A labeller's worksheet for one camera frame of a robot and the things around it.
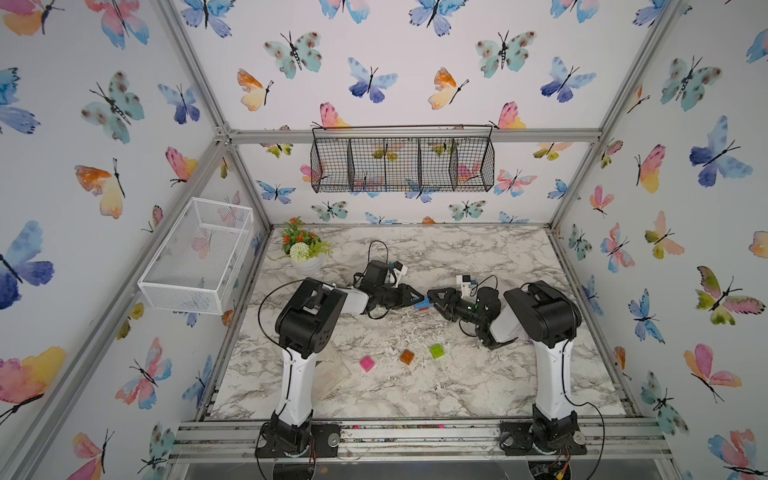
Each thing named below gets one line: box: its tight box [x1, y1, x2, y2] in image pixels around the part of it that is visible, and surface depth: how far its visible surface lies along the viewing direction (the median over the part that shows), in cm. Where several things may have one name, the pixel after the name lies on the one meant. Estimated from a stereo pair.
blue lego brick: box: [415, 296, 434, 311], surface depth 97 cm
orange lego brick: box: [400, 349, 415, 365], surface depth 88 cm
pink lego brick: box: [360, 356, 375, 372], surface depth 87 cm
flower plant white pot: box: [281, 216, 334, 275], surface depth 98 cm
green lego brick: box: [430, 344, 445, 360], surface depth 90 cm
